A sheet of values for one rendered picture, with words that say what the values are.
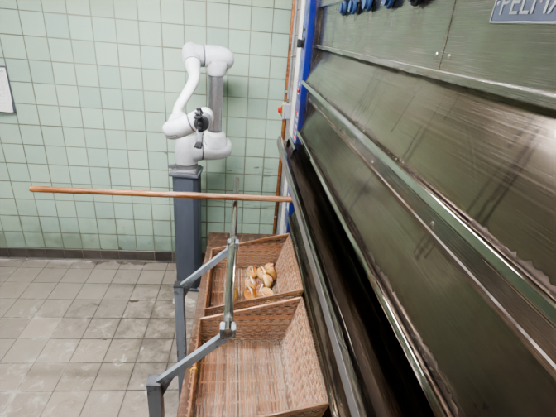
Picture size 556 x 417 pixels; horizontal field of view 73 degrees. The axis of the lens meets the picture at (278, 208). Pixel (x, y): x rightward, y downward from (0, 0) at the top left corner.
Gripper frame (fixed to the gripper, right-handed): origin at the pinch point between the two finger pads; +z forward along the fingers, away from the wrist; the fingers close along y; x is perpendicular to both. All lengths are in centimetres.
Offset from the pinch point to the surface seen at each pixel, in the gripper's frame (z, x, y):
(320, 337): 75, -53, 54
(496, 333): 139, -58, -10
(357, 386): 135, -42, 6
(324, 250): 89, -45, 8
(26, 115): -114, 138, 25
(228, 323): 93, -20, 31
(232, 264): 62, -19, 31
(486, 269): 135, -56, -18
